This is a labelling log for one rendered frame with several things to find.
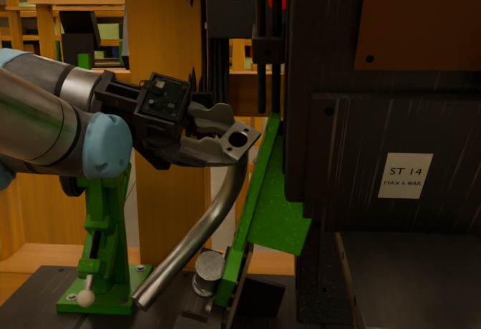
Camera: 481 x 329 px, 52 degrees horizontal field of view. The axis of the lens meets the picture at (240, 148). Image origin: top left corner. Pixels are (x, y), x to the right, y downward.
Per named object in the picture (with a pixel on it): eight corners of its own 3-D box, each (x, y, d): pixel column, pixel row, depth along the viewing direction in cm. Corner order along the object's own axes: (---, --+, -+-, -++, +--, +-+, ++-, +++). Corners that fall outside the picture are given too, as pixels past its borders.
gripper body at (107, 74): (177, 128, 61) (84, 102, 61) (177, 161, 68) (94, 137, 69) (195, 81, 65) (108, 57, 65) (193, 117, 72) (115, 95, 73)
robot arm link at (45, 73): (-13, 114, 69) (16, 69, 73) (61, 135, 69) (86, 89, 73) (-33, 78, 62) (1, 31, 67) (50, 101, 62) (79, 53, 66)
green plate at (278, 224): (288, 297, 60) (342, 136, 54) (223, 278, 60) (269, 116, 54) (287, 254, 72) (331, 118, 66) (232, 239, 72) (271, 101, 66)
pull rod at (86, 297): (91, 311, 78) (89, 278, 77) (74, 310, 79) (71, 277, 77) (104, 292, 84) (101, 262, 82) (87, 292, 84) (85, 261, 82)
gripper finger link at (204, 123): (258, 121, 65) (188, 109, 65) (252, 143, 70) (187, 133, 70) (260, 101, 67) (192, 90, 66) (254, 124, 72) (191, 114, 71)
